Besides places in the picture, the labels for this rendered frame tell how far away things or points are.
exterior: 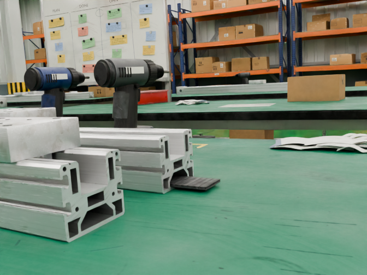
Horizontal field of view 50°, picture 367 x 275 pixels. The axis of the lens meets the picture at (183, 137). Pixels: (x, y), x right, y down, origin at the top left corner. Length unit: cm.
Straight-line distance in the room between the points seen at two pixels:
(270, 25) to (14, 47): 645
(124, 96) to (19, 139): 40
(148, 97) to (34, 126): 255
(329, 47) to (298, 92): 850
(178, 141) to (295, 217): 25
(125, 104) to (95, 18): 335
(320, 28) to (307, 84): 765
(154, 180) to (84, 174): 12
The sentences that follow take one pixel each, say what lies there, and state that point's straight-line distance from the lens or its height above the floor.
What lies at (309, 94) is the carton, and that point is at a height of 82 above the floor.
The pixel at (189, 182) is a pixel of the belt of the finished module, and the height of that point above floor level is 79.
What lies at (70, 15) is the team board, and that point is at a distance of 438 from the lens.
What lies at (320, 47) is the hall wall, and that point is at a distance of 1100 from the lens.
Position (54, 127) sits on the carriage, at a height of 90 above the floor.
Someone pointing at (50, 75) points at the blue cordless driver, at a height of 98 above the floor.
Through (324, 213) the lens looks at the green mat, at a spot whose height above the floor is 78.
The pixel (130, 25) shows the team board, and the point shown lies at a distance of 392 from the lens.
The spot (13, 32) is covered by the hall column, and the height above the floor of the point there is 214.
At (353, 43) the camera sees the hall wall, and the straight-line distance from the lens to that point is 1092.
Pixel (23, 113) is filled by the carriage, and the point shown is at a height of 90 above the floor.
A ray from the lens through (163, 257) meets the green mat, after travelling 39.
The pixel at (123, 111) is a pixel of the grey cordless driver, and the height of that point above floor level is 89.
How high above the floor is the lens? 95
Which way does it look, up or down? 8 degrees down
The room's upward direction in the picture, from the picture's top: 3 degrees counter-clockwise
